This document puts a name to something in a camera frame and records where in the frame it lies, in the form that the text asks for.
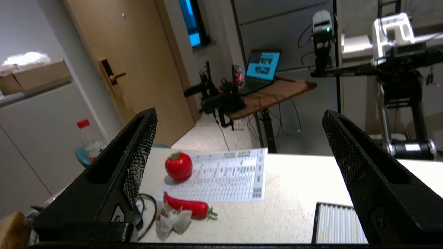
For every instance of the black round pedestal table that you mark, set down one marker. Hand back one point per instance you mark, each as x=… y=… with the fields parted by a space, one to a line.
x=398 y=69

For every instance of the small brown lump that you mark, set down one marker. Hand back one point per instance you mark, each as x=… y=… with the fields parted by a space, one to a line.
x=14 y=230

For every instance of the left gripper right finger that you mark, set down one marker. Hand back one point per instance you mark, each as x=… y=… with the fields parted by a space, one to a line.
x=387 y=193

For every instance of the dark framed blue screen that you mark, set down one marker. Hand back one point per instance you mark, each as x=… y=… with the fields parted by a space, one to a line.
x=193 y=20

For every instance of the white plastic bag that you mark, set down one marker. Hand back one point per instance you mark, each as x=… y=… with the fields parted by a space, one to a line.
x=24 y=58

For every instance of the tan wooden door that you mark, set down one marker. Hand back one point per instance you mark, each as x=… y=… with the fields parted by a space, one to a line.
x=138 y=52

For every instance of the crumpled white wrapper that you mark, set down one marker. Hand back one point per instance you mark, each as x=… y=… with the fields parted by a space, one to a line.
x=173 y=221

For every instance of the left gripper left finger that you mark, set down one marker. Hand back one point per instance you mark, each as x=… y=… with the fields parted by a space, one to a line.
x=97 y=193

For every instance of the red toy chili pepper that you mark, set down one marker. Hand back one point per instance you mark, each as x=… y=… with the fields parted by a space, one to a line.
x=188 y=205

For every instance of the brown wooden side table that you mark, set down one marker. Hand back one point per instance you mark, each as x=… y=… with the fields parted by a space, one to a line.
x=277 y=97

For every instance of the black laptop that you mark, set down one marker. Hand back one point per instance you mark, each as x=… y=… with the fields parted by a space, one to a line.
x=263 y=69

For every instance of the grey cabinet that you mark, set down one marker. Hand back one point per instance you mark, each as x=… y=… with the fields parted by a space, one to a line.
x=34 y=138

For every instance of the clear water bottle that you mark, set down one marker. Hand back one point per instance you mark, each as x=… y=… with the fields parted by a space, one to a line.
x=91 y=141

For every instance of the black tissue box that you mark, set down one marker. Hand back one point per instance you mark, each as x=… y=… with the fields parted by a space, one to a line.
x=339 y=224

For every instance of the black computer mouse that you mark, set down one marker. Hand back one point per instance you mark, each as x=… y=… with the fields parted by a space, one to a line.
x=136 y=216

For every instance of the red toy tomato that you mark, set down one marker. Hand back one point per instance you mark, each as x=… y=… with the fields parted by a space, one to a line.
x=178 y=166

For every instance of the brown cardboard box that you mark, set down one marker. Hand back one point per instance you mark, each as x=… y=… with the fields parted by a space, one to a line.
x=34 y=76

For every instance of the white printed menu sheet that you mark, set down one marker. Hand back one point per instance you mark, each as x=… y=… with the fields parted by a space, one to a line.
x=225 y=176

